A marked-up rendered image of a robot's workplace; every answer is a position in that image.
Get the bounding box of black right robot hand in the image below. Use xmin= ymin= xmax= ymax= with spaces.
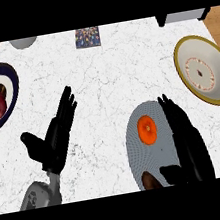
xmin=146 ymin=87 xmax=217 ymax=188

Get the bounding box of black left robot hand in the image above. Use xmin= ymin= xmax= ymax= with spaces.
xmin=12 ymin=83 xmax=90 ymax=181

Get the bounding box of round grey placemat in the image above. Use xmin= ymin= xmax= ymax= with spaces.
xmin=119 ymin=97 xmax=186 ymax=193

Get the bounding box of orange squash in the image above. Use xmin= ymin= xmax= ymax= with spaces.
xmin=134 ymin=113 xmax=160 ymax=147

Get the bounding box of white bowl with gold rim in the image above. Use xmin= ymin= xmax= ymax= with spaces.
xmin=170 ymin=30 xmax=220 ymax=113

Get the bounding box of brown vegetable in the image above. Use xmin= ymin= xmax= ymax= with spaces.
xmin=140 ymin=168 xmax=165 ymax=192

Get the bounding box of grey round container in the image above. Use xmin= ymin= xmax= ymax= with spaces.
xmin=8 ymin=36 xmax=40 ymax=53

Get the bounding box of colourful patterned box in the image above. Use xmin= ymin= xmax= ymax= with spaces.
xmin=72 ymin=26 xmax=102 ymax=51

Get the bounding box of grey and black appliance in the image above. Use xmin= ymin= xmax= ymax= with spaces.
xmin=154 ymin=7 xmax=213 ymax=29

